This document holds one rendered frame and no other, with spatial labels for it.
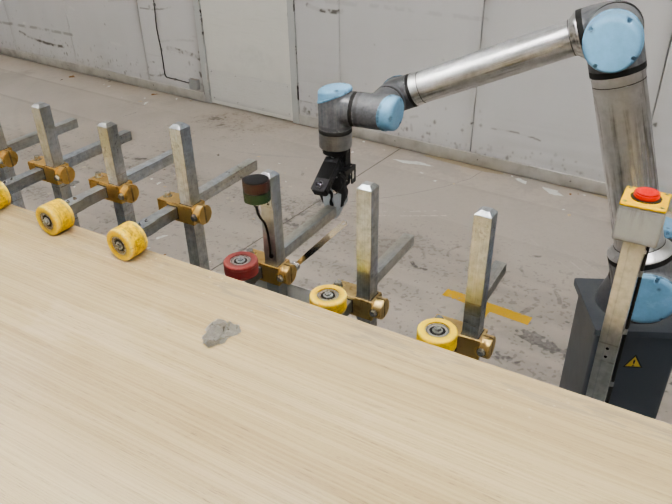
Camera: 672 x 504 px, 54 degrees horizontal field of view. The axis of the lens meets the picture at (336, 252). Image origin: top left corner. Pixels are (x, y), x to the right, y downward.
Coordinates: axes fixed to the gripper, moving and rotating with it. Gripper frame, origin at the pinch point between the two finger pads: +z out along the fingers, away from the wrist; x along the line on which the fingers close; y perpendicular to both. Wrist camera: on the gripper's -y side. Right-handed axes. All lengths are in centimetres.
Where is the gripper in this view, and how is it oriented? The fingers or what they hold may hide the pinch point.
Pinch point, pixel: (333, 215)
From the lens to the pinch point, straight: 187.2
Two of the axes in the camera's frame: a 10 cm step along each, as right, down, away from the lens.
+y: 5.0, -4.5, 7.3
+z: 0.2, 8.6, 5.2
